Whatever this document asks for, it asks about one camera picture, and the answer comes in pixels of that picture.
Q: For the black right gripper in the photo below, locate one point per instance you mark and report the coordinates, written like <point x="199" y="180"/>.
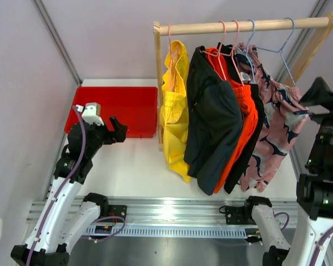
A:
<point x="320" y="92"/>

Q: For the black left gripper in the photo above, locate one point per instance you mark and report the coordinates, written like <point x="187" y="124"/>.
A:
<point x="111" y="137"/>

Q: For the pink shark print shorts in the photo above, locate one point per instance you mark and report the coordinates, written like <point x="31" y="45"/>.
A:
<point x="284" y="119"/>

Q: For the orange shorts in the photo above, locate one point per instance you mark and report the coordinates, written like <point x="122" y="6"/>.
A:
<point x="233" y="118"/>

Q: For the dark grey shorts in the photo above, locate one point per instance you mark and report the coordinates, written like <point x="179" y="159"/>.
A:
<point x="208" y="138"/>

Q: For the black shorts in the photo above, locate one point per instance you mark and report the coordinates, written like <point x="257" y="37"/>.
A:
<point x="252" y="108"/>

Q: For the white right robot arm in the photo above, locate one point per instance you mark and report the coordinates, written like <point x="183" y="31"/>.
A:
<point x="314" y="192"/>

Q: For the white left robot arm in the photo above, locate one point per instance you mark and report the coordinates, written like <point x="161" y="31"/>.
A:
<point x="53" y="238"/>

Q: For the yellow shorts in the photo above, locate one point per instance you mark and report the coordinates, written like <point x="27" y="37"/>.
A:
<point x="174" y="114"/>

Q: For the red plastic bin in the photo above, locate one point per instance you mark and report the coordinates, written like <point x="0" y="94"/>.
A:
<point x="133" y="106"/>

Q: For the wooden clothes rack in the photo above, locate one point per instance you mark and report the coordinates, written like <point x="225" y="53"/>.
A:
<point x="323" y="26"/>

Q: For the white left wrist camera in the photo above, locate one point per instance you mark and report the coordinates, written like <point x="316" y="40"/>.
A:
<point x="90" y="113"/>

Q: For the aluminium mounting rail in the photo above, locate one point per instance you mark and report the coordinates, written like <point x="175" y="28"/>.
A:
<point x="171" y="211"/>

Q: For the perforated cable duct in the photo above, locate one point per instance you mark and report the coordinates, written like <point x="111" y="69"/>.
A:
<point x="167" y="231"/>

